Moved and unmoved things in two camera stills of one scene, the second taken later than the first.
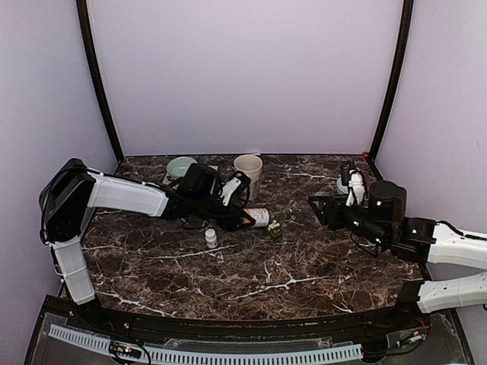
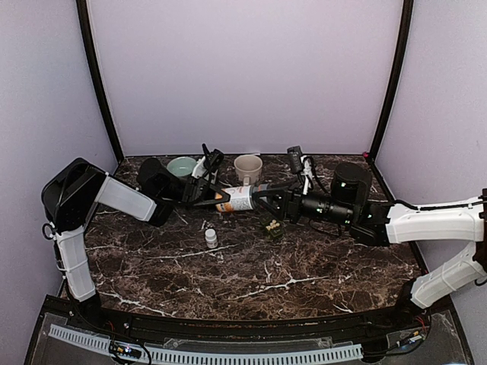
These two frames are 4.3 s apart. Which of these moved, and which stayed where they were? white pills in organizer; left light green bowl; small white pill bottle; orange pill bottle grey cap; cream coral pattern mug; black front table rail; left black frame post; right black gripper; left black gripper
Moved: left black gripper; orange pill bottle grey cap; right black gripper
Stayed: left light green bowl; cream coral pattern mug; small white pill bottle; black front table rail; left black frame post; white pills in organizer
